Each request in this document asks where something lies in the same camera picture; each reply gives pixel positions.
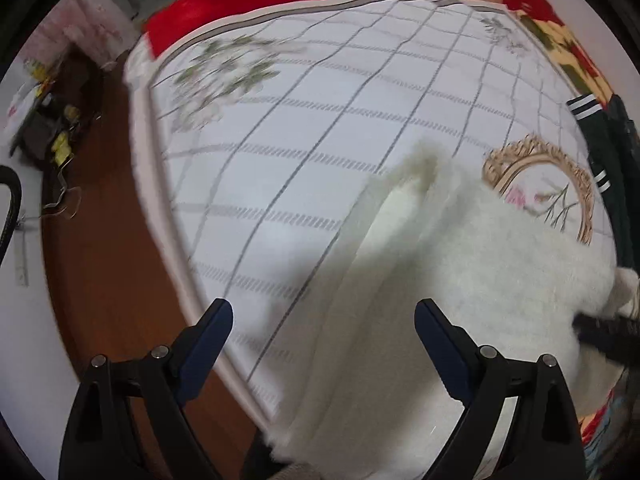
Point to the red floral blanket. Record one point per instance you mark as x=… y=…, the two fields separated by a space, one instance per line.
x=210 y=5

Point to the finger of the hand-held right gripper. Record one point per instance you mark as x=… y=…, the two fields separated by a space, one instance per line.
x=607 y=332

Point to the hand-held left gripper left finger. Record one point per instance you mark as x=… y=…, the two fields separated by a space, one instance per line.
x=205 y=352

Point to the white knit jacket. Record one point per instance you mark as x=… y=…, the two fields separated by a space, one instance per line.
x=500 y=270

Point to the white grid floral mat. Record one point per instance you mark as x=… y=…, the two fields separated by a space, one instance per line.
x=310 y=160

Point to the pink lace curtain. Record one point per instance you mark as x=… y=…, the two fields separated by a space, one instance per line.
x=95 y=20

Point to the yellow packets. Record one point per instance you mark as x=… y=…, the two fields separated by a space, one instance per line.
x=61 y=147

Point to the dark green striped garment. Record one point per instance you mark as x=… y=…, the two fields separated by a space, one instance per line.
x=615 y=175

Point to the dark wooden side table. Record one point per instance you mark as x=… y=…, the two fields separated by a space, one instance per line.
x=55 y=95

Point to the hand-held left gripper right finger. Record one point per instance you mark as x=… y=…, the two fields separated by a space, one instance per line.
x=441 y=355

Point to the white plastic bag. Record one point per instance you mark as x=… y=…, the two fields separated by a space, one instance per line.
x=22 y=105

